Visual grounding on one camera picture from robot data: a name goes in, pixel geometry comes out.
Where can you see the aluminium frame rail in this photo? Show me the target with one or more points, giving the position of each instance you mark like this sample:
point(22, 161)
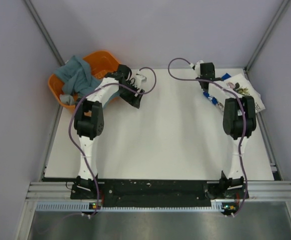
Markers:
point(258, 191)

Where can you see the teal grey t shirt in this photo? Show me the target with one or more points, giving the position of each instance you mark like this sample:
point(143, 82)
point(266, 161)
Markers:
point(79, 82)

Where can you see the blue folded t shirt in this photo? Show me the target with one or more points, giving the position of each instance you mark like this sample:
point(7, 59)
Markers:
point(211, 98)

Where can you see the orange plastic basket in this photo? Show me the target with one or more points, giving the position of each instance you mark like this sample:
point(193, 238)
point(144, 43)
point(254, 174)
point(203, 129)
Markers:
point(101, 62)

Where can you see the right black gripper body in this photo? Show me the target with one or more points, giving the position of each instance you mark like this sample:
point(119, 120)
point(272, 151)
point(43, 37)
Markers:
point(199, 78)

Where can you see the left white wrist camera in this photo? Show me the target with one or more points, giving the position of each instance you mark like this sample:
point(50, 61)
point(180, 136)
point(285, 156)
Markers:
point(139, 78)

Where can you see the white t shirt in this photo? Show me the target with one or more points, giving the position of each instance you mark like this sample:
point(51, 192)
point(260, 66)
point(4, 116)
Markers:
point(239, 84)

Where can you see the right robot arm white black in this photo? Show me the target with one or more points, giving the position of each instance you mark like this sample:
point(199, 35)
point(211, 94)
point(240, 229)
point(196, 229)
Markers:
point(238, 122)

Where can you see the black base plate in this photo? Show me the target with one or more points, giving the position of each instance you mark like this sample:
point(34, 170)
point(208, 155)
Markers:
point(145, 193)

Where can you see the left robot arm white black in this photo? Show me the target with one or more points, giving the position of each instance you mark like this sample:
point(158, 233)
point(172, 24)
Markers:
point(89, 117)

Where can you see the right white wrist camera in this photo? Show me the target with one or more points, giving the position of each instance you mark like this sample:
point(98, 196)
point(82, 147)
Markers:
point(197, 67)

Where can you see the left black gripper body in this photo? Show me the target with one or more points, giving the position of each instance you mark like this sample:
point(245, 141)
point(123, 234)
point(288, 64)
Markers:
point(128, 96)

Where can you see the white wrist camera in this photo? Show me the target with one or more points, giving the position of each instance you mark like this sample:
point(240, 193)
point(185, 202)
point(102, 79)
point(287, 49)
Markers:
point(197, 67)
point(139, 78)

